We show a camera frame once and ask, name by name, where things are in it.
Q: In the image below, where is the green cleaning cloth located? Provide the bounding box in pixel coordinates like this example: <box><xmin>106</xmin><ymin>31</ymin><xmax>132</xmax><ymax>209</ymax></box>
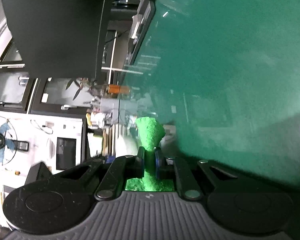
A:
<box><xmin>125</xmin><ymin>116</ymin><xmax>174</xmax><ymax>192</ymax></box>

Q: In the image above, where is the stack of books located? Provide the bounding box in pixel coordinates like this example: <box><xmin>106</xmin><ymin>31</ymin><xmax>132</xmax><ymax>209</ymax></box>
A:
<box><xmin>101</xmin><ymin>124</ymin><xmax>129</xmax><ymax>156</ymax></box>

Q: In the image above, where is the grey desk organizer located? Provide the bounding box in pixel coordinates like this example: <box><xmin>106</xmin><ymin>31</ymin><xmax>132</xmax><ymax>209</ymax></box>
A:
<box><xmin>100</xmin><ymin>98</ymin><xmax>138</xmax><ymax>125</ymax></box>

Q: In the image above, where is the orange jar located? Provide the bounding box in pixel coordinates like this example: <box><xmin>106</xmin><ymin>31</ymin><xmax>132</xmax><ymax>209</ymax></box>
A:
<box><xmin>107</xmin><ymin>84</ymin><xmax>130</xmax><ymax>95</ymax></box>

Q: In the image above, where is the potted plant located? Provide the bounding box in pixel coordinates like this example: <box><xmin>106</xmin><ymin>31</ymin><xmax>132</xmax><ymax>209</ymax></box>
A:
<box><xmin>65</xmin><ymin>77</ymin><xmax>100</xmax><ymax>101</ymax></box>

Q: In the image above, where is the blue desk fan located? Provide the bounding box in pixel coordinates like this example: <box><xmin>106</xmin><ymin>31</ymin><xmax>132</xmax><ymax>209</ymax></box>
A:
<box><xmin>0</xmin><ymin>116</ymin><xmax>18</xmax><ymax>166</ymax></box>

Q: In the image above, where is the grey notepad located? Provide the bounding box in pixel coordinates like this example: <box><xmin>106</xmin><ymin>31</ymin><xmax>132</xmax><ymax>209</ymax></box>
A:
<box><xmin>129</xmin><ymin>14</ymin><xmax>142</xmax><ymax>39</ymax></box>

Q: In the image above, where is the black curved monitor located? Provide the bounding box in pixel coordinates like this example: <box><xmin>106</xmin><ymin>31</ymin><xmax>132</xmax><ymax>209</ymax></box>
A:
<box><xmin>1</xmin><ymin>0</ymin><xmax>113</xmax><ymax>79</ymax></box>

